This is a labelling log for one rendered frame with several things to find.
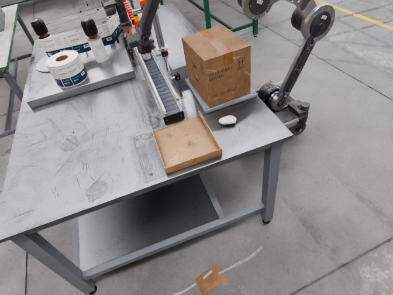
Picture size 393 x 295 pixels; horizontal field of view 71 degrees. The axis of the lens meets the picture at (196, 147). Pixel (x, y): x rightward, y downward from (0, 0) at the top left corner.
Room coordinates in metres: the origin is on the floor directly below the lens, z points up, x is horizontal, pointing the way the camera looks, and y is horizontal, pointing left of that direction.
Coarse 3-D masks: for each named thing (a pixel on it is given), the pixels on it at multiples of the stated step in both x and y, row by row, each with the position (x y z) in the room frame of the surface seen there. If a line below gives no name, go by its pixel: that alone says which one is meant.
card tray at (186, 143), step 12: (192, 120) 1.08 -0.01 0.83; (204, 120) 1.02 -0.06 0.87; (156, 132) 1.04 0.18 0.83; (168, 132) 1.02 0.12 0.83; (180, 132) 1.00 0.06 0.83; (192, 132) 0.99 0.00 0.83; (204, 132) 0.97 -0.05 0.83; (156, 144) 0.92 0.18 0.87; (168, 144) 0.94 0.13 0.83; (180, 144) 0.92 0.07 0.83; (192, 144) 0.91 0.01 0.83; (204, 144) 0.89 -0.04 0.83; (216, 144) 0.87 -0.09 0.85; (168, 156) 0.86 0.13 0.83; (180, 156) 0.85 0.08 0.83; (192, 156) 0.83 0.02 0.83; (204, 156) 0.80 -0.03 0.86; (216, 156) 0.81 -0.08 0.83; (168, 168) 0.76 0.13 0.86; (180, 168) 0.77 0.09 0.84
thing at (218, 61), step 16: (208, 32) 1.41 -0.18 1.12; (224, 32) 1.37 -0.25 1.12; (192, 48) 1.27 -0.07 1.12; (208, 48) 1.23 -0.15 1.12; (224, 48) 1.20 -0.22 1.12; (240, 48) 1.17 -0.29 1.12; (192, 64) 1.29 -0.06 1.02; (208, 64) 1.13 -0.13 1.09; (224, 64) 1.15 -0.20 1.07; (240, 64) 1.17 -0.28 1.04; (192, 80) 1.34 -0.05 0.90; (208, 80) 1.13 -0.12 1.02; (224, 80) 1.15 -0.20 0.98; (240, 80) 1.17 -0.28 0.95; (208, 96) 1.13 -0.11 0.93; (224, 96) 1.15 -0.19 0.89; (240, 96) 1.17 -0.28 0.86
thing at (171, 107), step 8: (152, 56) 1.76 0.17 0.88; (152, 64) 1.65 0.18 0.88; (152, 72) 1.55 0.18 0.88; (160, 72) 1.53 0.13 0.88; (152, 80) 1.46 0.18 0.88; (160, 80) 1.44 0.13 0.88; (160, 88) 1.35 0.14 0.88; (168, 88) 1.34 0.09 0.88; (160, 96) 1.28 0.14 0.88; (168, 96) 1.26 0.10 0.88; (168, 104) 1.19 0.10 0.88; (176, 104) 1.17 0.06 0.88; (168, 112) 1.12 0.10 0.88; (176, 112) 1.11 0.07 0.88
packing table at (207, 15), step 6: (162, 0) 5.37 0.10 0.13; (204, 0) 3.38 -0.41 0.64; (198, 6) 4.53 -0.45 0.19; (204, 6) 3.40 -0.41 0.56; (210, 18) 3.38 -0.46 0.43; (216, 18) 3.93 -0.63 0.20; (210, 24) 3.38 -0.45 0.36; (222, 24) 3.74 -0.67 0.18; (246, 24) 3.55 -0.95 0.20; (252, 24) 3.55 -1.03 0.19; (234, 30) 3.48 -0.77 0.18
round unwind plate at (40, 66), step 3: (45, 57) 2.04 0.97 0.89; (48, 57) 2.03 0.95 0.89; (39, 60) 2.01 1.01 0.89; (42, 60) 2.00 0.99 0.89; (45, 60) 1.99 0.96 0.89; (39, 63) 1.96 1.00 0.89; (42, 63) 1.95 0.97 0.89; (36, 66) 1.92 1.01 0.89; (39, 66) 1.91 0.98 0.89; (42, 66) 1.91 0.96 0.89; (45, 66) 1.90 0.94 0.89; (36, 69) 1.88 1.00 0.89; (39, 69) 1.87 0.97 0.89; (42, 69) 1.86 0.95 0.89; (45, 69) 1.85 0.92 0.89; (48, 69) 1.84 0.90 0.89
